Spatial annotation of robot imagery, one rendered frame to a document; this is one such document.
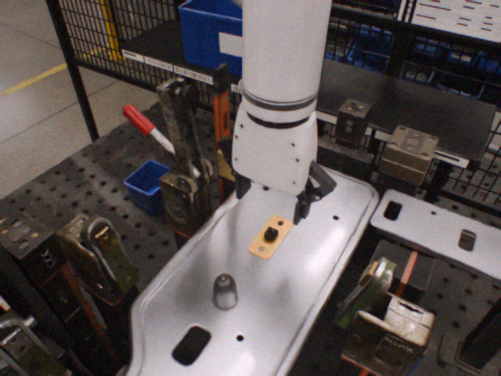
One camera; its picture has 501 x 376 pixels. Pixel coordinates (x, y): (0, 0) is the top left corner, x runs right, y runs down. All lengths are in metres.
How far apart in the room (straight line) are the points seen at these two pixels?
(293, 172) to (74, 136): 2.32
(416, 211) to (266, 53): 0.42
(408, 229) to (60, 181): 0.96
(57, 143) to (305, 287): 2.28
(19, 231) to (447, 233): 0.61
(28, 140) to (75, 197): 1.64
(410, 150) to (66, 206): 0.88
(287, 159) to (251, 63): 0.12
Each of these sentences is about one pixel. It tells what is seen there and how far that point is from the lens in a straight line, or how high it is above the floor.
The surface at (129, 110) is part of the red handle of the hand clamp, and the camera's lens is 0.65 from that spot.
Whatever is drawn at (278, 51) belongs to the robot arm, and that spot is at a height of 1.32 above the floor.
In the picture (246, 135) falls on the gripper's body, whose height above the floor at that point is 1.20.
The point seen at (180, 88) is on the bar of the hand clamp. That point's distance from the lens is 0.55.
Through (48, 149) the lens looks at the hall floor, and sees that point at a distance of 2.68.
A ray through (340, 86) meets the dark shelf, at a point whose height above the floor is 1.03.
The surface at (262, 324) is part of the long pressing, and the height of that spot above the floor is 1.00.
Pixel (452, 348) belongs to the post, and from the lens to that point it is 0.95.
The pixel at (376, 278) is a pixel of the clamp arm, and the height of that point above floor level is 1.11.
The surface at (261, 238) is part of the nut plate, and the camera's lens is 0.62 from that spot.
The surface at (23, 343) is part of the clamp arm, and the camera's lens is 0.51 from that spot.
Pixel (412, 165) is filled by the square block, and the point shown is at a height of 1.04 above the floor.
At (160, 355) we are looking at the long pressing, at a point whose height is 1.00.
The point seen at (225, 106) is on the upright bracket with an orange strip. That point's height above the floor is 1.13.
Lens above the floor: 1.48
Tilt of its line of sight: 44 degrees down
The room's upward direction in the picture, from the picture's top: straight up
